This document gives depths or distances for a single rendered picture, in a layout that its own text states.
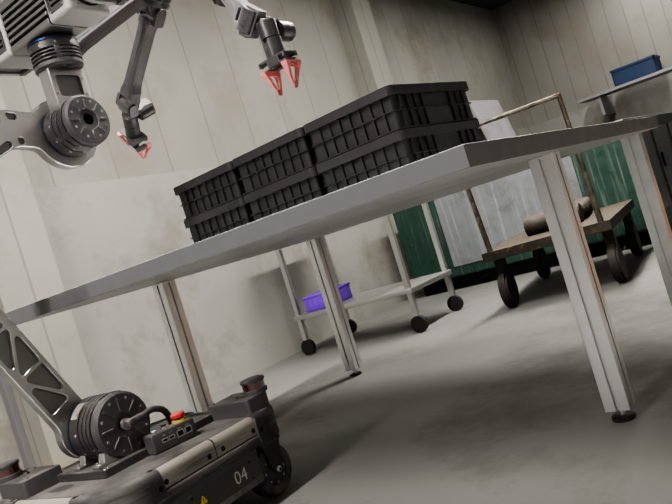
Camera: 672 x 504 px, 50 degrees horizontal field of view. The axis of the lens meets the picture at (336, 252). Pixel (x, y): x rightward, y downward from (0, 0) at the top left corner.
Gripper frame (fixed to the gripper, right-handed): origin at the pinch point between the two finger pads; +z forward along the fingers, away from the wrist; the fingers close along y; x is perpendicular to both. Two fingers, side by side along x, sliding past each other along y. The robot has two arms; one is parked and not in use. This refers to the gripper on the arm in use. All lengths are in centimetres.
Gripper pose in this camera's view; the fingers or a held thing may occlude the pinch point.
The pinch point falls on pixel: (287, 88)
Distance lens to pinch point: 206.4
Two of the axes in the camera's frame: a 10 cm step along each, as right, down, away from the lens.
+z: 3.2, 9.5, 0.4
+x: -6.0, 2.3, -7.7
